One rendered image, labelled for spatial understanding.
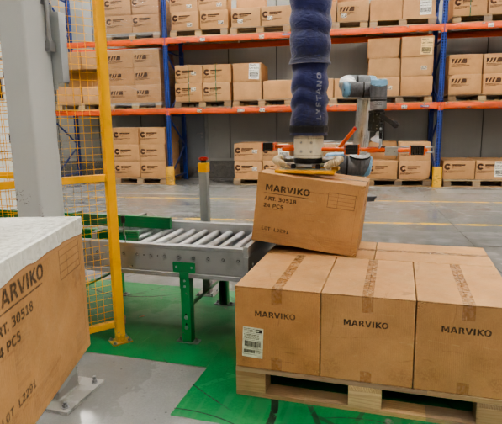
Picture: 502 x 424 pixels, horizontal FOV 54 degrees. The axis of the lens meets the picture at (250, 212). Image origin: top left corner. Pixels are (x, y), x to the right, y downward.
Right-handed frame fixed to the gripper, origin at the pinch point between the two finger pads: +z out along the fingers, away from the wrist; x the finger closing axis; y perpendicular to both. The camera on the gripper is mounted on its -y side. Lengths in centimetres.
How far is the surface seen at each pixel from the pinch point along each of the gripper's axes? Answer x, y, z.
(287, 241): 20, 50, 52
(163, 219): -20, 147, 52
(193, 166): -802, 458, 85
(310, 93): 11.1, 38.0, -29.3
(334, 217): 19.9, 23.1, 37.8
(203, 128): -805, 432, -5
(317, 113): 9.5, 34.4, -18.3
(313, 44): 12, 37, -55
